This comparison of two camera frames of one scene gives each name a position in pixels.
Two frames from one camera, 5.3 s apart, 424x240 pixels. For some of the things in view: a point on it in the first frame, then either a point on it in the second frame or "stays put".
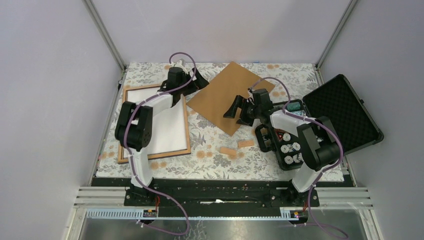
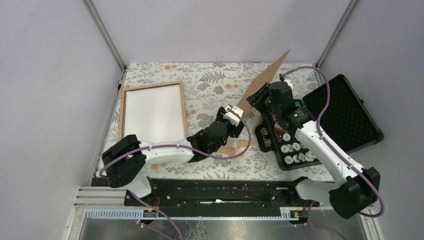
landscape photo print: (169, 126) stays put
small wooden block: (228, 151) stays put
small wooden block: (246, 143) stays put
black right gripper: (241, 102) to (256, 99)
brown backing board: (215, 99) to (265, 77)
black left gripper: (199, 83) to (235, 130)
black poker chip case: (334, 103) stays put
